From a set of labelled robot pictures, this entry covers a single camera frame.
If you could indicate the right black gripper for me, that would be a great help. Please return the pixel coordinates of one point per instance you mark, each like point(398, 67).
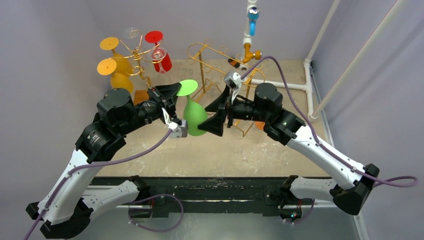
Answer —
point(228, 110)

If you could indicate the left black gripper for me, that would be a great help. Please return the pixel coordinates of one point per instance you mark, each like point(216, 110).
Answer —
point(169, 92)

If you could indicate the green plastic cup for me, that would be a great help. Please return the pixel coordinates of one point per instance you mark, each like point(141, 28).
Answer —
point(193, 112)

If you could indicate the red plastic goblet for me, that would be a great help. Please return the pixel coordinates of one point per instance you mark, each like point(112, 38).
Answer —
point(156, 37)

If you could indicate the orange plastic goblet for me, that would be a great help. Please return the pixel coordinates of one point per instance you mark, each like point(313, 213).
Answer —
point(259, 125)

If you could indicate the gold swirl wine glass rack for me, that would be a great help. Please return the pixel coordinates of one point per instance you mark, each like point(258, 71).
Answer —
point(135, 57)

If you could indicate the gold tall wire rack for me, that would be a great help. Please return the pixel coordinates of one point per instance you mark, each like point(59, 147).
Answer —
point(211, 83)

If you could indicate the yellow goblet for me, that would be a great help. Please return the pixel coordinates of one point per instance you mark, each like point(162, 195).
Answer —
point(110, 44)
point(117, 73)

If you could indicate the yellow goblet front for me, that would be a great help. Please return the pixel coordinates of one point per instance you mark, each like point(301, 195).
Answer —
point(117, 73)

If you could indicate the clear wine glass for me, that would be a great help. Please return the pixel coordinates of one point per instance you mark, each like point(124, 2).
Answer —
point(132, 32)

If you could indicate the clear stemmed glass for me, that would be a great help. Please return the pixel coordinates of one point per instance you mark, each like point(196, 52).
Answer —
point(156, 56)

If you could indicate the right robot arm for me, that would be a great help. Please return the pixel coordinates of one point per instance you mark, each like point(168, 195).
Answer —
point(350, 182)

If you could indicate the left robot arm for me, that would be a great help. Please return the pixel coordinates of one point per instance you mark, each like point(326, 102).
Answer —
point(66, 211)

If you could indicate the small black orange object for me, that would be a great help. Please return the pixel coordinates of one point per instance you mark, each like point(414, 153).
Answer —
point(234, 63)

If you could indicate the orange faucet tap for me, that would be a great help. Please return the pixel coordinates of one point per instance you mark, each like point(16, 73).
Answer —
point(250, 55)

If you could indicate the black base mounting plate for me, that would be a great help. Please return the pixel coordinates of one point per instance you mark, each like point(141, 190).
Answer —
point(268, 196)

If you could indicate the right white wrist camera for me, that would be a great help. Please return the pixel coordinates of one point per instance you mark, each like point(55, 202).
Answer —
point(234, 81)

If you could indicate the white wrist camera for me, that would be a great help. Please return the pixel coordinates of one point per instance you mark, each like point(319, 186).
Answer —
point(234, 81)
point(178, 129)

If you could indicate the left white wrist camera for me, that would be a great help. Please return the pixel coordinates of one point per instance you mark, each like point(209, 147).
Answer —
point(178, 129)

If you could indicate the white pvc pipe frame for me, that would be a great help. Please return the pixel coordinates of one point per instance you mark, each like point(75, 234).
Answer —
point(308, 86)

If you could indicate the aluminium rail frame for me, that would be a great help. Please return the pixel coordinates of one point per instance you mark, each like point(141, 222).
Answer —
point(325, 222)

